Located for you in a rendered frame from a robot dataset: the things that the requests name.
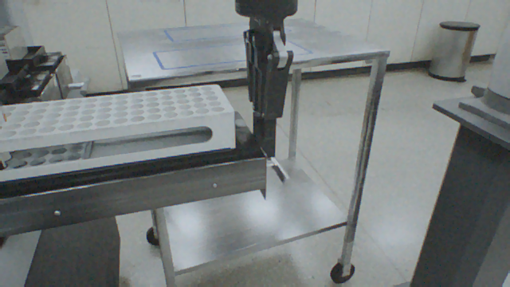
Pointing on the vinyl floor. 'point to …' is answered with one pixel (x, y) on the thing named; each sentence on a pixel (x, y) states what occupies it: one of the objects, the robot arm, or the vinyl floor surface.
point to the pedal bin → (453, 50)
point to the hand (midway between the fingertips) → (264, 135)
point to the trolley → (228, 247)
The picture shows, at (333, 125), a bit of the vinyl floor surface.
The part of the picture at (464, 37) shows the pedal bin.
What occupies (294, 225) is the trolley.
